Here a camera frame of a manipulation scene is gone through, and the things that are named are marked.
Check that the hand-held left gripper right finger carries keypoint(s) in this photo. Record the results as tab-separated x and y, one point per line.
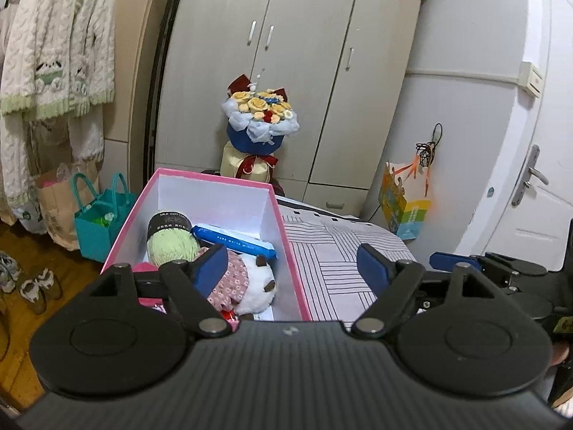
371	268

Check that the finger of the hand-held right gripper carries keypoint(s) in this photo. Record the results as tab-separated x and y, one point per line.
447	260

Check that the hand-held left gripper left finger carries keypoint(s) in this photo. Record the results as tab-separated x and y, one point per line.
212	268

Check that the pink floral cloth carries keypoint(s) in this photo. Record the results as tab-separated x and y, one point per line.
232	282

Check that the blue wet wipes pack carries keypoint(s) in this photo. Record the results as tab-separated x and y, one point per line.
232	239

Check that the green yarn ball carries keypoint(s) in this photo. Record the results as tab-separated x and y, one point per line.
172	246

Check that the white plush toy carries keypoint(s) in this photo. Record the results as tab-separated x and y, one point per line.
255	286

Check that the pink cardboard box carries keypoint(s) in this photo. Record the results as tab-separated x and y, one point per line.
210	201

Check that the colourful paper gift bag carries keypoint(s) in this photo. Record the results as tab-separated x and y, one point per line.
412	219

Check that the white door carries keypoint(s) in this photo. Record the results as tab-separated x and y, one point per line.
515	215

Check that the teal tote bag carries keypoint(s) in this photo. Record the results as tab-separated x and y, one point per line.
96	237

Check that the flower bouquet in blue wrap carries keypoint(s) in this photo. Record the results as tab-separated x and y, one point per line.
255	143

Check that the brown paper bag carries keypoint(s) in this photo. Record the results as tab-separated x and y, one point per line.
58	215

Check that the brown fuzzy shoe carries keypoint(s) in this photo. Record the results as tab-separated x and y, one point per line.
33	298
49	282

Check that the white fleece robe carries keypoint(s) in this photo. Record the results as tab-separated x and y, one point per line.
85	139

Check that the beige wooden wardrobe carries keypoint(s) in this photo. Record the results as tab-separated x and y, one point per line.
304	98

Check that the grey sneaker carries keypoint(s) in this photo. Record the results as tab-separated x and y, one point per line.
9	273

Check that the white knitted cardigan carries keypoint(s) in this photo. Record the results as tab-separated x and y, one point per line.
49	53

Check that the white wall switch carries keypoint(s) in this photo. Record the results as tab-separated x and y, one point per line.
532	79

